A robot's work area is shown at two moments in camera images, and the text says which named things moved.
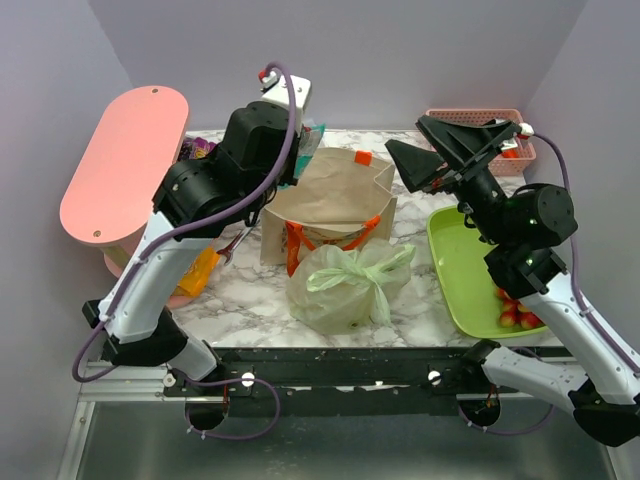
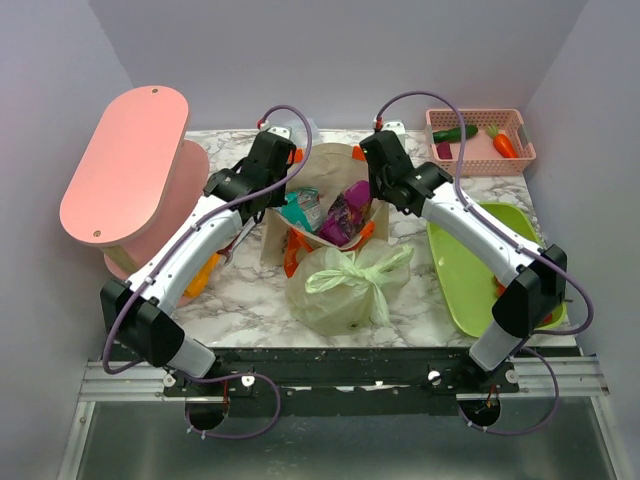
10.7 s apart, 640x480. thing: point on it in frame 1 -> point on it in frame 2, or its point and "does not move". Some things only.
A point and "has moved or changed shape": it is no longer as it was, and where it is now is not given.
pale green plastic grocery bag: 331,291 does not move
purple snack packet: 195,149 -> 346,214
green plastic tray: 467,284 does not move
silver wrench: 235,244 does not move
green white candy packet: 309,139 has moved or changed shape
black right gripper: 457,143 -> 374,187
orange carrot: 509,148 does not move
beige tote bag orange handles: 335,197 does not move
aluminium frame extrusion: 123,384 does not move
